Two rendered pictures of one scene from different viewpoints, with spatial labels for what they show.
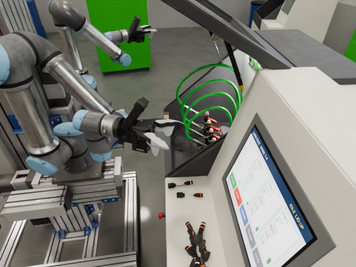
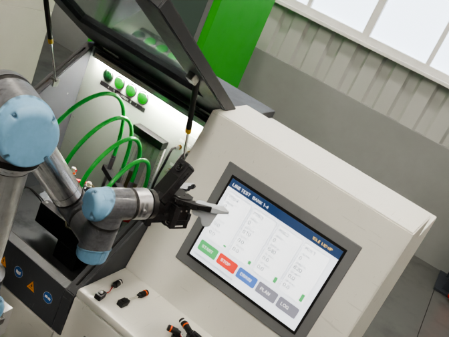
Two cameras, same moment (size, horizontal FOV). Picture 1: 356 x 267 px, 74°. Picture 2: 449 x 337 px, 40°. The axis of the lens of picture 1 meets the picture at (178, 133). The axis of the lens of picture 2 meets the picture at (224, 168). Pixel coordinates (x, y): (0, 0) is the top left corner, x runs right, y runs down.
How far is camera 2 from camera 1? 1.31 m
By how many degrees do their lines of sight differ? 56
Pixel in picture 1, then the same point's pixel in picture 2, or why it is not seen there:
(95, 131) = (131, 213)
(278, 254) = (311, 284)
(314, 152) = (325, 188)
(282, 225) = (309, 259)
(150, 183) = not seen: outside the picture
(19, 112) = (11, 208)
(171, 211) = (132, 326)
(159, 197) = not seen: outside the picture
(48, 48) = not seen: hidden behind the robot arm
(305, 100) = (283, 145)
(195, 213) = (158, 317)
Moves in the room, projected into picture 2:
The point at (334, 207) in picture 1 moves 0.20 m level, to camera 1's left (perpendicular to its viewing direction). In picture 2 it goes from (353, 222) to (323, 239)
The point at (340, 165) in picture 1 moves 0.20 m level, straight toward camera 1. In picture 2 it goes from (349, 192) to (375, 232)
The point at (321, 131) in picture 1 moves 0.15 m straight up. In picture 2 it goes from (319, 171) to (342, 126)
